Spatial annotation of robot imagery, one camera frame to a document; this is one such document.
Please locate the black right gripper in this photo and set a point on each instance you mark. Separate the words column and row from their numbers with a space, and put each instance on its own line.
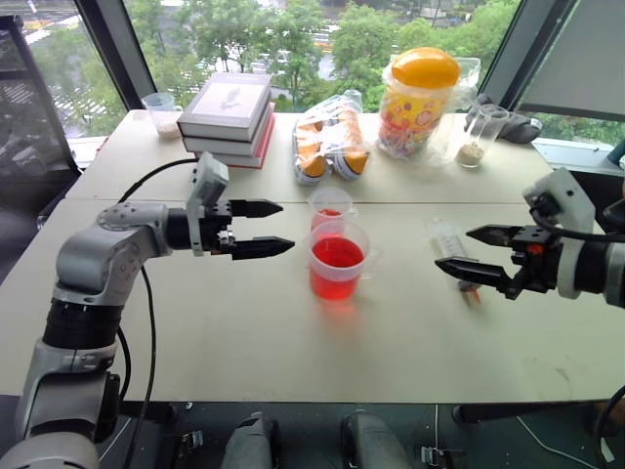
column 534, row 264

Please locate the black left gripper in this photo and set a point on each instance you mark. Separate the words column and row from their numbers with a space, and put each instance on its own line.
column 217, row 215

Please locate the small beaker red liquid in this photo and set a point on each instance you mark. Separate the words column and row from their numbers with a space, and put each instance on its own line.
column 329, row 202

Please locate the red cover book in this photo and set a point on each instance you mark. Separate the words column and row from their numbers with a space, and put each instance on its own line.
column 249, row 160

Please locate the bag of orange snacks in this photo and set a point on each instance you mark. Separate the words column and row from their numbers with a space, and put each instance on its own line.
column 324, row 141

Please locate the grey window blind panel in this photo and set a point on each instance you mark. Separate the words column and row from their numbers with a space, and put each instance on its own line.
column 571, row 49

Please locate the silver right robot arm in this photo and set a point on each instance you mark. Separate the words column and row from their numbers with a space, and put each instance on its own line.
column 616, row 273

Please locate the white-paged middle book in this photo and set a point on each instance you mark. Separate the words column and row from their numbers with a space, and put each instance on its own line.
column 220, row 143

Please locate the clear plastic bag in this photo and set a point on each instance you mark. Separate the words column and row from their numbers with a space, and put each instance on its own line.
column 461, row 112

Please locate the grey hardcover book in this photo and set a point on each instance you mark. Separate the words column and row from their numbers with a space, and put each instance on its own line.
column 227, row 100

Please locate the black window pillar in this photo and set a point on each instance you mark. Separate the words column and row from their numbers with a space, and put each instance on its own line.
column 114, row 54

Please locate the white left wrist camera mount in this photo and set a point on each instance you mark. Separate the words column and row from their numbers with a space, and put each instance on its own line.
column 210, row 178

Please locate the dark rounded grey shape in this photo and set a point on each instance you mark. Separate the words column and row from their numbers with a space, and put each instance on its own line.
column 249, row 442
column 373, row 442

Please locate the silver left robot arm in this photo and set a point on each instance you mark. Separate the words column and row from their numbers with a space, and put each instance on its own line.
column 83, row 254

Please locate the teal object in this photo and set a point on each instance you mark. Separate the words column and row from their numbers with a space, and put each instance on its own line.
column 618, row 156

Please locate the large beaker red liquid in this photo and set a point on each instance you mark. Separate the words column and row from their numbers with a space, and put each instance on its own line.
column 337, row 264

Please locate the clear plastic syringe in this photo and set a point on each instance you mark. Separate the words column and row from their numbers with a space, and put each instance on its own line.
column 446, row 239

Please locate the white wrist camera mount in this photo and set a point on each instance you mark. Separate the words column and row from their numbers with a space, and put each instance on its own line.
column 210, row 178
column 566, row 190

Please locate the dark grey cloth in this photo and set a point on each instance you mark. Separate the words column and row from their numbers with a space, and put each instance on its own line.
column 520, row 128

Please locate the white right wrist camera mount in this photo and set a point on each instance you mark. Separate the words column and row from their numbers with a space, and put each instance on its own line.
column 566, row 190

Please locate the candy jar with orange lid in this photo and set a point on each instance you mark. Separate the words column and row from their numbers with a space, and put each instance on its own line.
column 415, row 107

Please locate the tall clear glass with powder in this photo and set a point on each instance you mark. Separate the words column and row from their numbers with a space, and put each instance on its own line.
column 481, row 134

